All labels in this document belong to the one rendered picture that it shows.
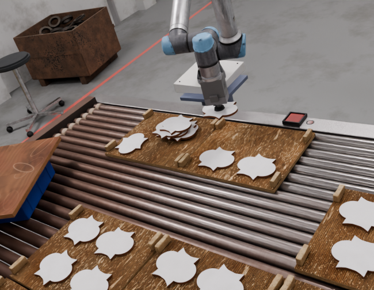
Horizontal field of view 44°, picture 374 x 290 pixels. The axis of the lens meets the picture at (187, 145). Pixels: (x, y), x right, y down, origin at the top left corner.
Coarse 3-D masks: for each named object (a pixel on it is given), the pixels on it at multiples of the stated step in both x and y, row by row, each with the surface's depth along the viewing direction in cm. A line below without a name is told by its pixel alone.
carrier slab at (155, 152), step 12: (144, 120) 217; (156, 120) 214; (192, 120) 205; (204, 120) 202; (132, 132) 210; (144, 132) 207; (204, 132) 194; (144, 144) 198; (156, 144) 196; (168, 144) 193; (180, 144) 191; (192, 144) 188; (108, 156) 201; (120, 156) 195; (132, 156) 193; (144, 156) 190; (156, 156) 188; (168, 156) 186; (168, 168) 180
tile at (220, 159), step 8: (208, 152) 179; (216, 152) 177; (224, 152) 176; (232, 152) 174; (200, 160) 176; (208, 160) 174; (216, 160) 173; (224, 160) 172; (232, 160) 170; (208, 168) 172; (216, 168) 169; (224, 168) 169
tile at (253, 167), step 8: (248, 160) 168; (256, 160) 167; (264, 160) 165; (272, 160) 164; (240, 168) 165; (248, 168) 164; (256, 168) 163; (264, 168) 161; (272, 168) 160; (248, 176) 161; (256, 176) 159; (264, 176) 158
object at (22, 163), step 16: (16, 144) 206; (32, 144) 202; (48, 144) 198; (0, 160) 198; (16, 160) 194; (32, 160) 190; (48, 160) 190; (0, 176) 186; (16, 176) 182; (32, 176) 179; (0, 192) 175; (16, 192) 172; (0, 208) 166; (16, 208) 164
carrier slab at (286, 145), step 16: (224, 128) 192; (240, 128) 189; (256, 128) 186; (272, 128) 183; (208, 144) 185; (224, 144) 182; (240, 144) 179; (256, 144) 177; (272, 144) 174; (288, 144) 171; (304, 144) 169; (192, 160) 179; (240, 160) 171; (288, 160) 163; (208, 176) 168; (224, 176) 165; (240, 176) 163; (272, 176) 158; (272, 192) 153
